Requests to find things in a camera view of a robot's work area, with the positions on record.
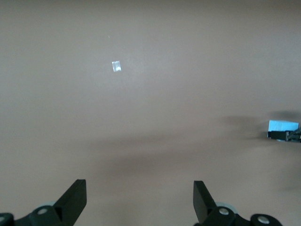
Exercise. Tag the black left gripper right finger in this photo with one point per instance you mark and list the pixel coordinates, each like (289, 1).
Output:
(204, 207)

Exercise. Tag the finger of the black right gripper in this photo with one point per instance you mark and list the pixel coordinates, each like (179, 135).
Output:
(278, 135)

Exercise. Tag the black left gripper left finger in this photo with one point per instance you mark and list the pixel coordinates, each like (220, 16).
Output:
(68, 207)

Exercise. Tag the light blue foam block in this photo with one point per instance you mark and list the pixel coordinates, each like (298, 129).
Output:
(281, 124)

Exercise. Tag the small clear tape piece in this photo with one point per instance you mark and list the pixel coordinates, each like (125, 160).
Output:
(116, 66)

